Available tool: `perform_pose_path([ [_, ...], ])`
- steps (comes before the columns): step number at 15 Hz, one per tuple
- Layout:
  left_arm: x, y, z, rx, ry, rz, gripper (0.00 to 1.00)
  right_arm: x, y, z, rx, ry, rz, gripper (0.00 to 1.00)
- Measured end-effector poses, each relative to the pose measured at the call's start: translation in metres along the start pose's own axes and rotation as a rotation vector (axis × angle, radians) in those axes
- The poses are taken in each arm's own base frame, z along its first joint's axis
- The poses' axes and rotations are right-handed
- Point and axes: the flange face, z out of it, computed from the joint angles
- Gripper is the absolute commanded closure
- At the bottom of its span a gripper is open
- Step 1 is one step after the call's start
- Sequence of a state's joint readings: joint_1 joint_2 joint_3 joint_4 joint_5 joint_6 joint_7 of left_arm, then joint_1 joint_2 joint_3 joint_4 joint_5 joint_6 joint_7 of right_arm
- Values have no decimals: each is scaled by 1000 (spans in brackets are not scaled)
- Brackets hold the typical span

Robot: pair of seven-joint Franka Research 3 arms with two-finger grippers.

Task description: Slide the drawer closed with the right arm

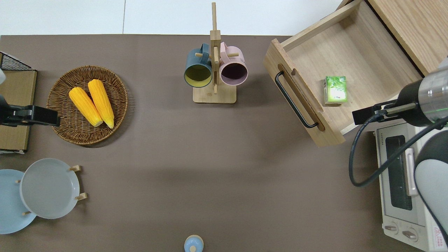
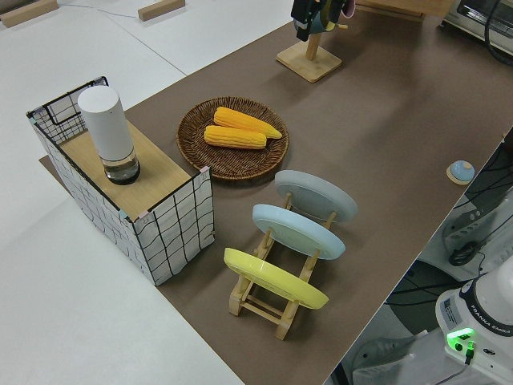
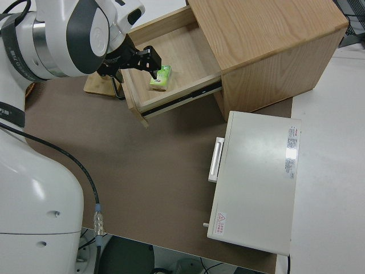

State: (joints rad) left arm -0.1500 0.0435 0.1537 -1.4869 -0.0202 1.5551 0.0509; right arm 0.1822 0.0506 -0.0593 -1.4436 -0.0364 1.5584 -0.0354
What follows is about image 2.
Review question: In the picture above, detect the wooden drawer cabinet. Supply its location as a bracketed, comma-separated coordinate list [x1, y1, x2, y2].
[355, 0, 426, 19]

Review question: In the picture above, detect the brown wicker tray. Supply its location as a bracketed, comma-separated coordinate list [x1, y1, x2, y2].
[176, 95, 290, 182]

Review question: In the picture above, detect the light blue plate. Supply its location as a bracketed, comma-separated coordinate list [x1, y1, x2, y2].
[251, 203, 347, 261]

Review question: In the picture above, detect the yellow corn cob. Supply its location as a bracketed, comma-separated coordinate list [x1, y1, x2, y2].
[204, 124, 269, 151]
[212, 106, 284, 140]

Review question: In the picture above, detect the grey plate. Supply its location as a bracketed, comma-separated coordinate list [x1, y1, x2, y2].
[273, 169, 358, 224]

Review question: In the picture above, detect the yellow plate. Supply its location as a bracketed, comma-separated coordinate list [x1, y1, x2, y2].
[223, 247, 330, 310]

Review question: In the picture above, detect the wooden plate rack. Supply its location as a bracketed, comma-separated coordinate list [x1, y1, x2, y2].
[228, 191, 338, 341]

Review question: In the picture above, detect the wooden mug stand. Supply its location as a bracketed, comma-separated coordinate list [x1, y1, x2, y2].
[275, 22, 349, 84]

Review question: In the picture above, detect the brown table mat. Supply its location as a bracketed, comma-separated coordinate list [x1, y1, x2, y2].
[38, 0, 513, 385]

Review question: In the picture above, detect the white cylindrical grinder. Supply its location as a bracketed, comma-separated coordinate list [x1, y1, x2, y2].
[77, 87, 142, 186]

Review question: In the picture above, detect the dark teal mug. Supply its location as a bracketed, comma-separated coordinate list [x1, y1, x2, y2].
[308, 0, 342, 34]

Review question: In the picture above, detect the blue bell with wooden base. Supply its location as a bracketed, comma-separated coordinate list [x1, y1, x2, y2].
[446, 160, 476, 186]

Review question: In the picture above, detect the short wooden block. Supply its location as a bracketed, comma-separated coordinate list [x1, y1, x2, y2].
[137, 0, 187, 22]

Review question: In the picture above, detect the white power strip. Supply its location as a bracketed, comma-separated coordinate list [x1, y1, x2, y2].
[442, 202, 503, 253]

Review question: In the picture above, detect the silver toaster oven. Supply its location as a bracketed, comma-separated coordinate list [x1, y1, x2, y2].
[439, 0, 513, 46]

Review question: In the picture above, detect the long wooden block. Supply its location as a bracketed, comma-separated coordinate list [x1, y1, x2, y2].
[0, 0, 59, 29]

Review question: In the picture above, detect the wire grid storage box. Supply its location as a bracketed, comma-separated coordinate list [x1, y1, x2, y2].
[26, 75, 216, 287]

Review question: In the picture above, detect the grey robot mount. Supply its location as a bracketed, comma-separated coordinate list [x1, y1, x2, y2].
[329, 328, 446, 385]

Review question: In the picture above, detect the coiled black cable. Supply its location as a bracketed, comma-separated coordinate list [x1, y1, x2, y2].
[447, 241, 481, 267]

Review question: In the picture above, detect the green plug cable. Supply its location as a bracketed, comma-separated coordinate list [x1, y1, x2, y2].
[463, 338, 478, 367]

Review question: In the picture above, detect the thick black cable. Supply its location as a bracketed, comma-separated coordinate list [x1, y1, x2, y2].
[483, 0, 513, 67]

